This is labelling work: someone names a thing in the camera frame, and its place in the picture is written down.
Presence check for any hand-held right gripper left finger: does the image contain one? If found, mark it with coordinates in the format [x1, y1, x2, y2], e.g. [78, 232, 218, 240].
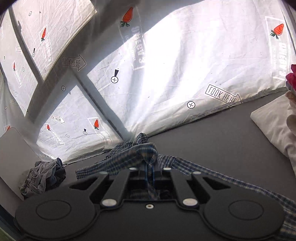
[69, 162, 149, 207]

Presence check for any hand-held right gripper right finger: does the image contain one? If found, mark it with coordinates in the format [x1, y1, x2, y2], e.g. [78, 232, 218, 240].
[149, 162, 229, 207]

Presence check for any blue plaid shirt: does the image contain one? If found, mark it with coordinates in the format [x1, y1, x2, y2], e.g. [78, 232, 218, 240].
[75, 133, 296, 241]

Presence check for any pile of dark clothes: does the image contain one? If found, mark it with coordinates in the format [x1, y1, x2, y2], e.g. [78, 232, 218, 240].
[19, 159, 59, 198]

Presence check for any stack of cream folded clothes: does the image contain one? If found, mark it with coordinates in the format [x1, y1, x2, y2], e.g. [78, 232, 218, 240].
[285, 90, 296, 131]

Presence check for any dark navy cloth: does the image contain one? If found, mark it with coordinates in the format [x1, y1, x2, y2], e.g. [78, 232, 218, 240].
[51, 158, 67, 187]

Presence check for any white printed sheet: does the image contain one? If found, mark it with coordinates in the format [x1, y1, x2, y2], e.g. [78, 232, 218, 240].
[0, 0, 296, 164]

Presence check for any white folded cloth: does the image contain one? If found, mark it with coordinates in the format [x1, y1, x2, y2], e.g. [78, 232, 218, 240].
[251, 94, 296, 175]

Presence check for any white partition board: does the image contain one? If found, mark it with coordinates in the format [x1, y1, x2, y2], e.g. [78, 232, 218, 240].
[0, 127, 43, 201]

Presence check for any red folded towel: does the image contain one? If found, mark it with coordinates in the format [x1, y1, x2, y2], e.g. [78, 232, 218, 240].
[285, 64, 296, 91]

